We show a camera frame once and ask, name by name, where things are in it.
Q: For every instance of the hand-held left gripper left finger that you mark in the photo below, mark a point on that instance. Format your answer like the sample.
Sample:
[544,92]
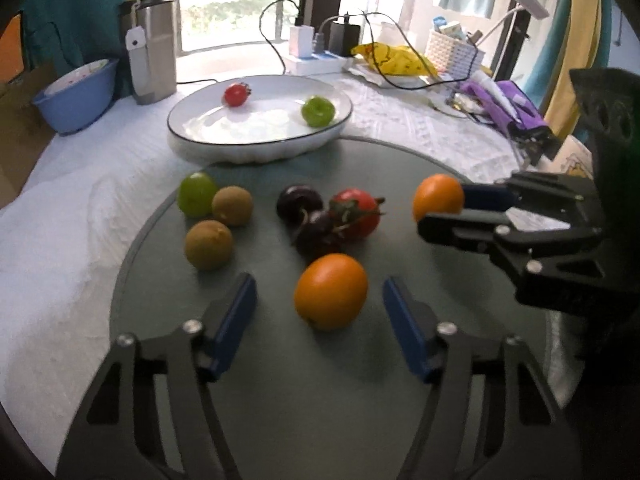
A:
[232,325]

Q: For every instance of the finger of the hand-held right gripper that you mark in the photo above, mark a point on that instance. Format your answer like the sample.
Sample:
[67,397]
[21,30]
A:
[487,197]
[450,230]

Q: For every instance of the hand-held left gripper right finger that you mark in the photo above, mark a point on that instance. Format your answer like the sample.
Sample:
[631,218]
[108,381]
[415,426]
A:
[405,320]

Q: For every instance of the small orange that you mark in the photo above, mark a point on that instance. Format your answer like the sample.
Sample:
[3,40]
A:
[437,195]

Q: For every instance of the large orange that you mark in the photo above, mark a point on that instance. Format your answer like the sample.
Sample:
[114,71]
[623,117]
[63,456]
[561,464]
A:
[330,290]

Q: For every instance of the brown kiwi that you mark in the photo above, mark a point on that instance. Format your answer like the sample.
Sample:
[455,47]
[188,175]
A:
[232,205]
[209,245]

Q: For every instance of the large red tomato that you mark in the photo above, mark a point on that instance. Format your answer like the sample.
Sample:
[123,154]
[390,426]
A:
[357,212]

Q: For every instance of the dark purple plum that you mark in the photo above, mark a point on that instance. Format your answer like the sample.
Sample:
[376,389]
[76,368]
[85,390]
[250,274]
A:
[315,240]
[297,200]

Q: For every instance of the green round fruit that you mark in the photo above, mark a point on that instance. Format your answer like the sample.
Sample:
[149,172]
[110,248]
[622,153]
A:
[195,192]
[317,111]

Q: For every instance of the white plate with dark rim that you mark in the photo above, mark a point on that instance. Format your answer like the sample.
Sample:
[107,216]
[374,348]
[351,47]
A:
[260,125]

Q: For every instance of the small red tomato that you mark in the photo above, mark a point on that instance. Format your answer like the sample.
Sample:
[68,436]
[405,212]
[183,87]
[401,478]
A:
[236,95]

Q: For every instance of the cream cup with bear print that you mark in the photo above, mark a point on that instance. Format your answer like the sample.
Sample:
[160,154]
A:
[575,160]

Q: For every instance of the round grey mat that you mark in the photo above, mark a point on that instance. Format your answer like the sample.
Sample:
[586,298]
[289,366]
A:
[280,385]

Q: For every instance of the purple cloth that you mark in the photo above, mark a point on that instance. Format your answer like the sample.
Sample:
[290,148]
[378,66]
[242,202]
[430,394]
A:
[525,115]

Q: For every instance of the white tube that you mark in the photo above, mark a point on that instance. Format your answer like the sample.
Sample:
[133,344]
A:
[492,91]

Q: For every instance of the teal curtain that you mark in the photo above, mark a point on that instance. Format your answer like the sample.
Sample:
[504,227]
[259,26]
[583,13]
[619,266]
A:
[547,35]
[75,10]

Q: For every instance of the white woven basket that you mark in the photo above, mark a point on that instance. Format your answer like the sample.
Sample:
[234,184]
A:
[450,52]

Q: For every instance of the yellow plastic bag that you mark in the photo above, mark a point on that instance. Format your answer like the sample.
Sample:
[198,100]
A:
[395,60]

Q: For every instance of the white teal carton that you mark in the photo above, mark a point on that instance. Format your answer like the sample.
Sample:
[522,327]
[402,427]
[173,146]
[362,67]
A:
[452,30]

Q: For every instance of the white desk lamp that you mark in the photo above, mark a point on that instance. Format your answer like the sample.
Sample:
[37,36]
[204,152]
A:
[530,0]

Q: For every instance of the white power strip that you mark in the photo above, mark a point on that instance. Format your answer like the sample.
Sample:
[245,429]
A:
[315,64]

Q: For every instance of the white charger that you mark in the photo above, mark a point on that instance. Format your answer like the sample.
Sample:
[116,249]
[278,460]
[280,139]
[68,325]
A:
[301,40]

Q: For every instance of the blue plastic bowl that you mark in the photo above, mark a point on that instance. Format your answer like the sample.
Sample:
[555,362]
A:
[75,105]

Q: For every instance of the steel thermos flask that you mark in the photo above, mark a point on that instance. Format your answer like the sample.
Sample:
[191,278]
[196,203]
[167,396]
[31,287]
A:
[160,45]

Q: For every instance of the white patterned bowl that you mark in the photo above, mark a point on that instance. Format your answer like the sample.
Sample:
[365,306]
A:
[75,77]

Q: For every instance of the white hanging tag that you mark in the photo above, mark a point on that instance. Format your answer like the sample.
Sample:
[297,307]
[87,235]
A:
[136,40]

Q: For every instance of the dark door frame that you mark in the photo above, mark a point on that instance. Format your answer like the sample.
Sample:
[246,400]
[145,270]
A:
[522,20]

